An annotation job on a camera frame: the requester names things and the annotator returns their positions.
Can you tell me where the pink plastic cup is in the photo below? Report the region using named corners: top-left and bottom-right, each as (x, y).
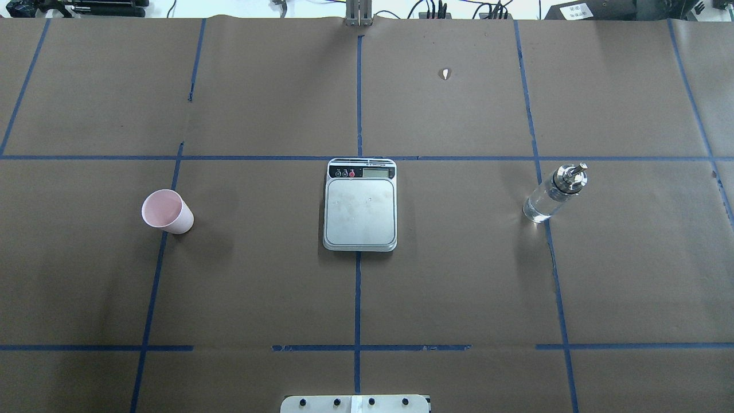
top-left (140, 190), bottom-right (194, 235)

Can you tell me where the clear glass sauce bottle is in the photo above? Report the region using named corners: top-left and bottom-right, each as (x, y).
top-left (522, 162), bottom-right (589, 223)

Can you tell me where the silver digital kitchen scale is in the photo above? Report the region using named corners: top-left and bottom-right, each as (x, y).
top-left (322, 158), bottom-right (398, 252)

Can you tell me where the black folded tripod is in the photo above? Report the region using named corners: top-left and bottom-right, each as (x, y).
top-left (32, 1), bottom-right (150, 18)

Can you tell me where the blue plaid folded umbrella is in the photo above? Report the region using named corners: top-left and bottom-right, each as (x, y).
top-left (5, 0), bottom-right (38, 18)

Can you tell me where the aluminium frame post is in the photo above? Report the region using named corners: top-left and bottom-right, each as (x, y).
top-left (344, 0), bottom-right (374, 27)

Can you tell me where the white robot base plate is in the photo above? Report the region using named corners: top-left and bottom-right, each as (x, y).
top-left (280, 394), bottom-right (432, 412)

